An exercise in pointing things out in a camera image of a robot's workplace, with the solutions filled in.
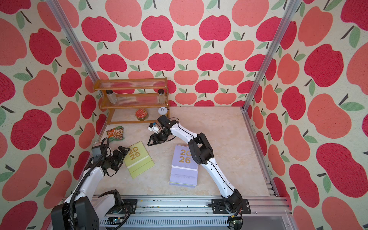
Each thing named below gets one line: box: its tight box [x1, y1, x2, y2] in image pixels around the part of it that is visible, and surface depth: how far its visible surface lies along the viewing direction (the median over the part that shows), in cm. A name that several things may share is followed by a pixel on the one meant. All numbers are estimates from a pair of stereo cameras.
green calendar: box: [123, 140, 156, 179], surface depth 92 cm
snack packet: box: [105, 126, 125, 142], surface depth 105 cm
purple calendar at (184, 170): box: [169, 144, 199, 188], surface depth 80 cm
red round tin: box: [135, 108, 148, 121], surface depth 114 cm
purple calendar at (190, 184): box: [168, 181, 198, 189], surface depth 79 cm
